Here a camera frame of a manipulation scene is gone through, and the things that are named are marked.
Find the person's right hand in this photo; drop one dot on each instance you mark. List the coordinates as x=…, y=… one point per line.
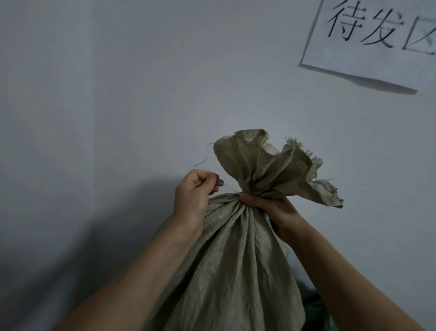
x=276, y=214

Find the person's left hand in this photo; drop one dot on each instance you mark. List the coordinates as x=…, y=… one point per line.
x=190, y=201

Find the person's left thumb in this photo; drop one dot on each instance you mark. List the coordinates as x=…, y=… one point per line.
x=213, y=187

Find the person's right thumb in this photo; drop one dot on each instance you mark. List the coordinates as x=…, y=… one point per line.
x=255, y=200

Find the grey-green woven sack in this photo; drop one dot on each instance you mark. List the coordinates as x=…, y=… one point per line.
x=235, y=269

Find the person's left forearm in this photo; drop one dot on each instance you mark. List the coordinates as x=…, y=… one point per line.
x=136, y=283

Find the person's right forearm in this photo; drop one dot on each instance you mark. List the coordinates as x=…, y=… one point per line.
x=344, y=286

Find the green plastic bag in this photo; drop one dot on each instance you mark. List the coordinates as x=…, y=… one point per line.
x=316, y=315

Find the white paper wall sign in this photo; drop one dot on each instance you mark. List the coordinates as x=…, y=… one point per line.
x=368, y=44

